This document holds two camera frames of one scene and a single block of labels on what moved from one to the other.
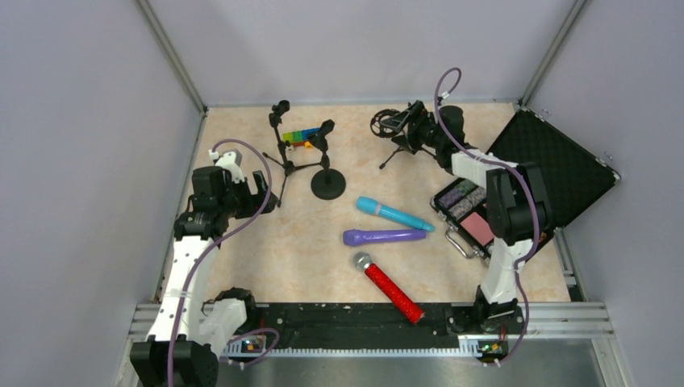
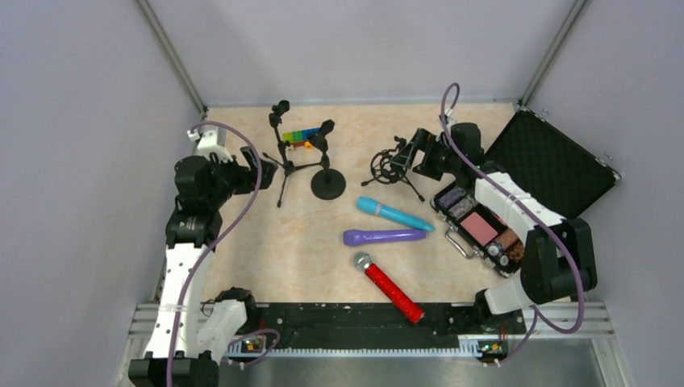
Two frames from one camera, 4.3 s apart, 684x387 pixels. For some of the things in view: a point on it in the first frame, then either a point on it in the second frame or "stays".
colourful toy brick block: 299,138 stays
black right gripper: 415,126 to 419,151
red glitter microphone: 413,311 stays
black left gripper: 257,189 to 252,168
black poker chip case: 570,176 stays
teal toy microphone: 369,205 stays
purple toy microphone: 362,237 stays
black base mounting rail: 378,325 stays
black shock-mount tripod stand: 402,138 to 384,171
